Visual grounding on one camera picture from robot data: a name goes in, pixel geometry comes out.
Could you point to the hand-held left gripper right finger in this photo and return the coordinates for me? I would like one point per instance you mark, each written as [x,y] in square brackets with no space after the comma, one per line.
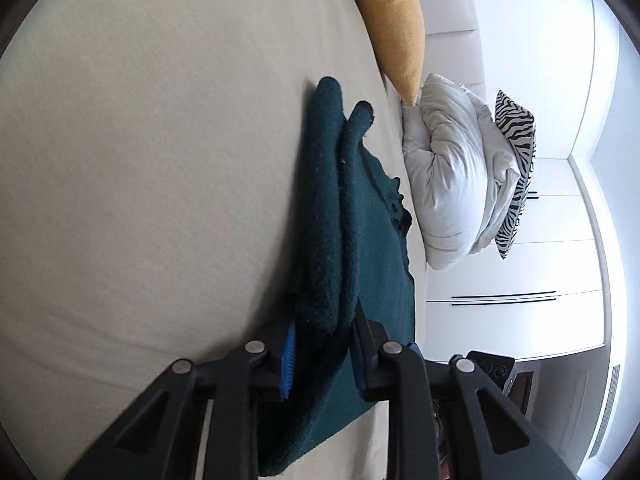
[367,360]

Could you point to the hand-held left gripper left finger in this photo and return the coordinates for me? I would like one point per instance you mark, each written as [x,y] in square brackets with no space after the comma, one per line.
[288,360]

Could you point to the dark green sweater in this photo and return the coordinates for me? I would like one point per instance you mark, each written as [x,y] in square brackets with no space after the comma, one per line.
[360,240]

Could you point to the white wardrobe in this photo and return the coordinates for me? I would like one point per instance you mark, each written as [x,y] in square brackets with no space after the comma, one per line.
[525,325]

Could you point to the white air vent grille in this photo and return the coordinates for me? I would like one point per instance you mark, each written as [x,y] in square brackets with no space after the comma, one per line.
[606,410]

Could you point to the white duvet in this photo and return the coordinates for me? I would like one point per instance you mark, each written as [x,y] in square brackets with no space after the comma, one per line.
[450,185]

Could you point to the zebra striped pillow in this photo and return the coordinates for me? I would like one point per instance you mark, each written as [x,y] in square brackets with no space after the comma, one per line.
[517,130]

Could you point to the bed with beige sheet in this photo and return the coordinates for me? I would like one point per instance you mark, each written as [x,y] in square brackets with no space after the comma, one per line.
[150,160]

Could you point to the yellow pillow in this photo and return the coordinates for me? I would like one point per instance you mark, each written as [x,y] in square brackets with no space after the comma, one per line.
[395,20]

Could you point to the cream padded headboard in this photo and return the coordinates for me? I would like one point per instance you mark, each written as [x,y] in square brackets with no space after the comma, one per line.
[450,10]

